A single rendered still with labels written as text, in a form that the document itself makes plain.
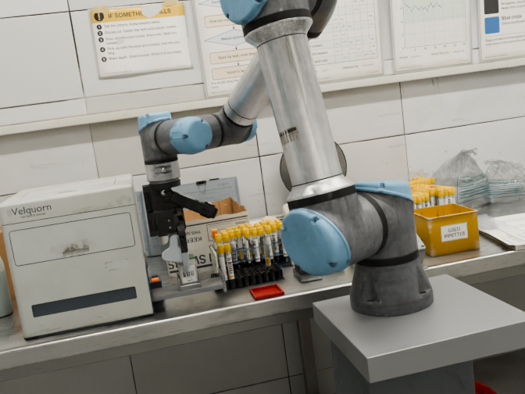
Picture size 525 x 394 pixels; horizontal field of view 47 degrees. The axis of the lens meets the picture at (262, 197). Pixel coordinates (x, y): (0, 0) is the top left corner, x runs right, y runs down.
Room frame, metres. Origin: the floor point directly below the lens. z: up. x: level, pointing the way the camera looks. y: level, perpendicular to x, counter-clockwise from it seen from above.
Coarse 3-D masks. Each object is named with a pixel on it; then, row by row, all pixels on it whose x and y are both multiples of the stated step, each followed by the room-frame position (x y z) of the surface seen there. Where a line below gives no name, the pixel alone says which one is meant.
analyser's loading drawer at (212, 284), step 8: (200, 280) 1.34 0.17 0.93; (208, 280) 1.39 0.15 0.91; (216, 280) 1.38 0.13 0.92; (224, 280) 1.34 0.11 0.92; (160, 288) 1.37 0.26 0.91; (168, 288) 1.36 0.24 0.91; (176, 288) 1.35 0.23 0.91; (184, 288) 1.33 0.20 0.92; (192, 288) 1.33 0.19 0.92; (200, 288) 1.33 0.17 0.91; (208, 288) 1.34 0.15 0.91; (216, 288) 1.34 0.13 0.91; (224, 288) 1.34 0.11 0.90; (152, 296) 1.32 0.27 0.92; (160, 296) 1.31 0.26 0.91; (168, 296) 1.32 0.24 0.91; (176, 296) 1.33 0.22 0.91
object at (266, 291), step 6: (252, 288) 1.38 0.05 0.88; (258, 288) 1.38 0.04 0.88; (264, 288) 1.38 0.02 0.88; (270, 288) 1.38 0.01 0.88; (276, 288) 1.37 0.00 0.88; (252, 294) 1.34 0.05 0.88; (258, 294) 1.35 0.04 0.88; (264, 294) 1.34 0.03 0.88; (270, 294) 1.32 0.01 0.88; (276, 294) 1.32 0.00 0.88; (282, 294) 1.33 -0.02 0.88
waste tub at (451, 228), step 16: (432, 208) 1.60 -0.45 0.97; (448, 208) 1.60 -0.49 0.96; (464, 208) 1.54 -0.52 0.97; (416, 224) 1.54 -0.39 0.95; (432, 224) 1.46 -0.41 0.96; (448, 224) 1.47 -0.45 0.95; (464, 224) 1.47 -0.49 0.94; (432, 240) 1.46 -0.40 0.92; (448, 240) 1.47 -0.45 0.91; (464, 240) 1.47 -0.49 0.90; (432, 256) 1.46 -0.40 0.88
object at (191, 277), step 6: (180, 264) 1.34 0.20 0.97; (192, 264) 1.34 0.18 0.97; (180, 270) 1.33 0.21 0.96; (192, 270) 1.34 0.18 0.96; (180, 276) 1.33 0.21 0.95; (186, 276) 1.34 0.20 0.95; (192, 276) 1.34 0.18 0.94; (180, 282) 1.35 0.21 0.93; (186, 282) 1.34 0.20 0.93; (192, 282) 1.34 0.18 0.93; (198, 282) 1.34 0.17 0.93
